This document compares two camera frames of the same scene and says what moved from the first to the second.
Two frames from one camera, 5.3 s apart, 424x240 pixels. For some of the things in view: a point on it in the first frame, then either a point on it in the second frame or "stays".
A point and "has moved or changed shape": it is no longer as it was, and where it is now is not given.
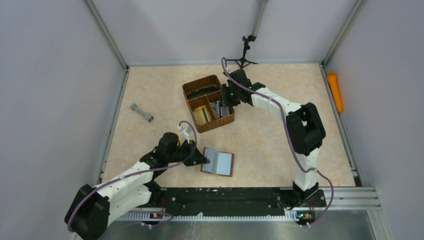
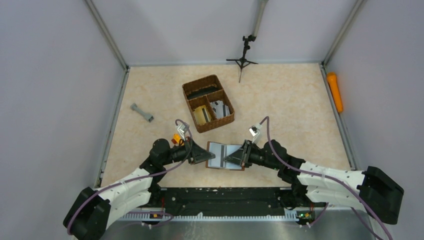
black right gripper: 225,101 → 243,153
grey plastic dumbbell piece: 134,107 stays
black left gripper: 196,158 stays
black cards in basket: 201,91 stays
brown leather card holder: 221,163 has moved or changed shape
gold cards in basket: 201,114 stays
